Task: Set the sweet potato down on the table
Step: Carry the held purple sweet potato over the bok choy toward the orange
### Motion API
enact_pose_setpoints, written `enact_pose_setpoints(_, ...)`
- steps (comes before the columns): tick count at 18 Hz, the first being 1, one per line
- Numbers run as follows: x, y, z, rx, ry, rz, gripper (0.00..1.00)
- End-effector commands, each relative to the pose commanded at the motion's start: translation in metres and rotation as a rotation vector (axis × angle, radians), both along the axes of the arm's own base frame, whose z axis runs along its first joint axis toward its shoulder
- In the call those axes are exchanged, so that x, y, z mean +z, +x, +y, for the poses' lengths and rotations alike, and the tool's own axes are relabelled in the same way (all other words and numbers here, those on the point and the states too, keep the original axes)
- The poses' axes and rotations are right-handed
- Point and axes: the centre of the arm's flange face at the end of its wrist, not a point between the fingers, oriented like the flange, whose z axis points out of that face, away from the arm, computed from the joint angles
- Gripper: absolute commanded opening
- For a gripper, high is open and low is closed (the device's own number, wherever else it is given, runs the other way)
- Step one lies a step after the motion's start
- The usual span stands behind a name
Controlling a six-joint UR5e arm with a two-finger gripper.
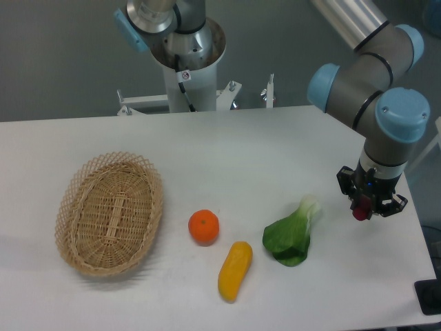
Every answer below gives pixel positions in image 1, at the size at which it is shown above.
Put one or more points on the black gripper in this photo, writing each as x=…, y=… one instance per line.
x=376, y=195

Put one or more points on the red sweet potato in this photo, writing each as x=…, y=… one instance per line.
x=360, y=214

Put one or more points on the silver robot base joint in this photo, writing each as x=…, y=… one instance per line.
x=178, y=29

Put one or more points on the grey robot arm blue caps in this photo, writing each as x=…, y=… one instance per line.
x=363, y=97

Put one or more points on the green bok choy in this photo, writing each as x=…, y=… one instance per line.
x=288, y=239

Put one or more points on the black device at table edge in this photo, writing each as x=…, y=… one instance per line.
x=428, y=294

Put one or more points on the yellow bell pepper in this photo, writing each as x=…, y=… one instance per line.
x=234, y=270

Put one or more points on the orange mandarin fruit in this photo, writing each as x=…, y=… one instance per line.
x=204, y=227

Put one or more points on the woven wicker basket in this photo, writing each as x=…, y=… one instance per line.
x=109, y=215

